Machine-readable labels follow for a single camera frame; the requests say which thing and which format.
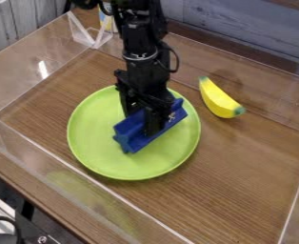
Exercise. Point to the green round plate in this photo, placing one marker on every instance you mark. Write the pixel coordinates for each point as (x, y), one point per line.
(100, 153)

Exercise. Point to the white yellow can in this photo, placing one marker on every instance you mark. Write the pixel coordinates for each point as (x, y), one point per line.
(107, 21)

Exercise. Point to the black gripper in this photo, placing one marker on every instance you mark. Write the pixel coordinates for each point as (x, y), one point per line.
(143, 87)

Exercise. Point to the yellow toy banana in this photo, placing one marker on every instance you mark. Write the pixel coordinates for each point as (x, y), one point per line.
(219, 102)

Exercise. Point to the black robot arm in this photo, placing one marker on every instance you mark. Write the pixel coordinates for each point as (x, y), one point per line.
(142, 25)

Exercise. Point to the blue block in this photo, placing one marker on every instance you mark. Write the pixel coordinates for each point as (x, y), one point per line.
(130, 131)

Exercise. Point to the clear acrylic enclosure wall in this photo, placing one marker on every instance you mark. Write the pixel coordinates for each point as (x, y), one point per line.
(46, 78)

